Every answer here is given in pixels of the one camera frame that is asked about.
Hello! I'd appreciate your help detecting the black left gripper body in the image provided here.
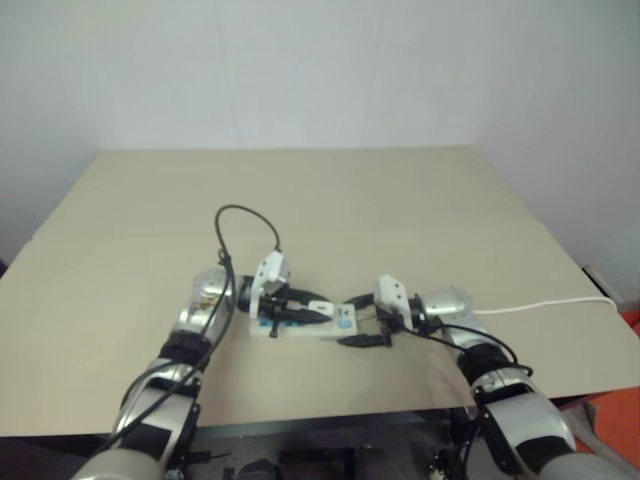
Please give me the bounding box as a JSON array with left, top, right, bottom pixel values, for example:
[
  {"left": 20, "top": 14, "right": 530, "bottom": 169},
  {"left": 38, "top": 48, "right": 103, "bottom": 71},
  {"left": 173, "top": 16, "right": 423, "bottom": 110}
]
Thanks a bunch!
[{"left": 258, "top": 284, "right": 301, "bottom": 340}]

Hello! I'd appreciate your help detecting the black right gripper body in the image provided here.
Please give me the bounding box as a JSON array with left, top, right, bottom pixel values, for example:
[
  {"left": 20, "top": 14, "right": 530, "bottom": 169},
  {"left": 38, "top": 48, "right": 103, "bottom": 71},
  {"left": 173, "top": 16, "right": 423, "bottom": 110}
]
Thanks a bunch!
[{"left": 374, "top": 306, "right": 402, "bottom": 347}]

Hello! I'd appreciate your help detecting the white power strip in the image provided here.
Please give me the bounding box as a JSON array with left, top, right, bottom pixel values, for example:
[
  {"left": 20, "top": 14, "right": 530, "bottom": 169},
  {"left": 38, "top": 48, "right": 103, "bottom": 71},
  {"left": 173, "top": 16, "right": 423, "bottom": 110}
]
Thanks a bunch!
[{"left": 248, "top": 300, "right": 360, "bottom": 340}]

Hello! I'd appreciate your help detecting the dark rounded shape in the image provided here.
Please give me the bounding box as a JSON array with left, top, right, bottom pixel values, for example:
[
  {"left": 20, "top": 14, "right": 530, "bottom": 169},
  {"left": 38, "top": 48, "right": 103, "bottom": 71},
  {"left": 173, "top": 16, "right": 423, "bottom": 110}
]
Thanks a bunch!
[{"left": 234, "top": 458, "right": 284, "bottom": 480}]

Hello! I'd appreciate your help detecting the orange object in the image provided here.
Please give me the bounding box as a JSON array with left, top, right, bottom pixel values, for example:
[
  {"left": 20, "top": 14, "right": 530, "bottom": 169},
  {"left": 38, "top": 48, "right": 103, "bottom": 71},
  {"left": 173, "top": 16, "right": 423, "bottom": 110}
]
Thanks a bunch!
[{"left": 619, "top": 307, "right": 640, "bottom": 352}]

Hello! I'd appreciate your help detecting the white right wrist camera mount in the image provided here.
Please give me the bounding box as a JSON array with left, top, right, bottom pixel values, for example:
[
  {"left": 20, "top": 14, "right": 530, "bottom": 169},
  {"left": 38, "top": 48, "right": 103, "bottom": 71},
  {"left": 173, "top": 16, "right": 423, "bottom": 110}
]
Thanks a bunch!
[{"left": 370, "top": 273, "right": 416, "bottom": 331}]

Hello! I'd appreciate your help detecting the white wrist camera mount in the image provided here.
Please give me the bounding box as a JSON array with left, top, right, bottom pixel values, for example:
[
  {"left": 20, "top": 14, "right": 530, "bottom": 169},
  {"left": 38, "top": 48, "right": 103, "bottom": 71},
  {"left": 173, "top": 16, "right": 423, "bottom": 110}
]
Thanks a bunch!
[
  {"left": 248, "top": 251, "right": 294, "bottom": 321},
  {"left": 370, "top": 273, "right": 416, "bottom": 331}
]

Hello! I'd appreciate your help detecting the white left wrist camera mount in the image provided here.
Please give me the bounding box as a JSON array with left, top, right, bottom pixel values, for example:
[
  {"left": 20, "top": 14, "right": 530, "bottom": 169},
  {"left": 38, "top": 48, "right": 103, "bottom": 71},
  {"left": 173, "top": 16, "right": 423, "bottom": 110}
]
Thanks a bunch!
[{"left": 248, "top": 251, "right": 294, "bottom": 321}]

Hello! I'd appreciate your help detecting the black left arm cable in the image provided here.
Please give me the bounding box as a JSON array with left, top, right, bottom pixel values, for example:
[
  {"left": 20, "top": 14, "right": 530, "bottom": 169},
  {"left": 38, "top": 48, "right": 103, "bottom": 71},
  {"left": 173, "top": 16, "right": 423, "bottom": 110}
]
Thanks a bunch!
[{"left": 99, "top": 203, "right": 284, "bottom": 451}]

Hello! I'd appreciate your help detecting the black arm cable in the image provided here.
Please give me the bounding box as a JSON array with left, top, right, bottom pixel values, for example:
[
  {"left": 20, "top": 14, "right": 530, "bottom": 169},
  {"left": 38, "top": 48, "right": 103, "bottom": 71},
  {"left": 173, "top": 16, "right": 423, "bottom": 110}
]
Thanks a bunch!
[
  {"left": 407, "top": 319, "right": 534, "bottom": 382},
  {"left": 99, "top": 203, "right": 284, "bottom": 451}
]

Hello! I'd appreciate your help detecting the black table frame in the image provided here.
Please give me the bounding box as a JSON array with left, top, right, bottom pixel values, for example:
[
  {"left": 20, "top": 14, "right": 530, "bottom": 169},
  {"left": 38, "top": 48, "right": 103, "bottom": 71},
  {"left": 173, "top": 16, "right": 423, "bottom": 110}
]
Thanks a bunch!
[{"left": 197, "top": 407, "right": 481, "bottom": 444}]

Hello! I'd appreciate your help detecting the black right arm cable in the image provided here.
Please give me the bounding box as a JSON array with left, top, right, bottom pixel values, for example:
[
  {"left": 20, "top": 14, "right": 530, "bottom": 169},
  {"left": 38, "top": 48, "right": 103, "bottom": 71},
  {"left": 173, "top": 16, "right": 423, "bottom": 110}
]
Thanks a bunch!
[{"left": 407, "top": 319, "right": 534, "bottom": 382}]

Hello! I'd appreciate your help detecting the white power strip cable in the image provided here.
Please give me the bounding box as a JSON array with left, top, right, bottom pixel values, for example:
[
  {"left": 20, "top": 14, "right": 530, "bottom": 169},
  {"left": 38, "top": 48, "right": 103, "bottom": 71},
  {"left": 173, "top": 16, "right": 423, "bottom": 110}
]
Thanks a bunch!
[{"left": 471, "top": 295, "right": 619, "bottom": 317}]

